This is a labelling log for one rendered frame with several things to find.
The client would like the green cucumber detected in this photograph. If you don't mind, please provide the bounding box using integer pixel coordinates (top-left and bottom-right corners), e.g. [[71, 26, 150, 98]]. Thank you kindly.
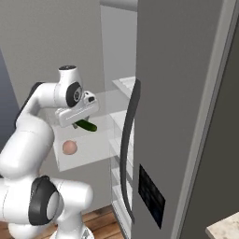
[[75, 119, 98, 133]]

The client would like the dark curved fridge door handle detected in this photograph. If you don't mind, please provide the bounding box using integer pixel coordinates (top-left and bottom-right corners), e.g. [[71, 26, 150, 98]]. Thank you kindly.
[[119, 78, 142, 225]]

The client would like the grey fridge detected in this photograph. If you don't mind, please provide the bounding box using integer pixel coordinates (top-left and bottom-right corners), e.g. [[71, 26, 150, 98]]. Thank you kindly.
[[99, 0, 138, 239]]

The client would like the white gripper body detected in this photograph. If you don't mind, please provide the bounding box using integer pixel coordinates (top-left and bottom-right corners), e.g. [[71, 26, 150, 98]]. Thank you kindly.
[[54, 100, 101, 129]]

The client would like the grey fridge door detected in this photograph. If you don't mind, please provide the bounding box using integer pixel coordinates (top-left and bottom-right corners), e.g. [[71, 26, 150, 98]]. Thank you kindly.
[[130, 0, 239, 239]]

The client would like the clear fridge drawer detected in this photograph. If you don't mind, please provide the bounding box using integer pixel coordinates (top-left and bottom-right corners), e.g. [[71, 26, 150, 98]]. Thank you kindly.
[[45, 88, 135, 173]]

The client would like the pink onion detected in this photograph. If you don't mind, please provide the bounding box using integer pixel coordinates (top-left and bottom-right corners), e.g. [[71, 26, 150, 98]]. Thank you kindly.
[[62, 139, 77, 156]]

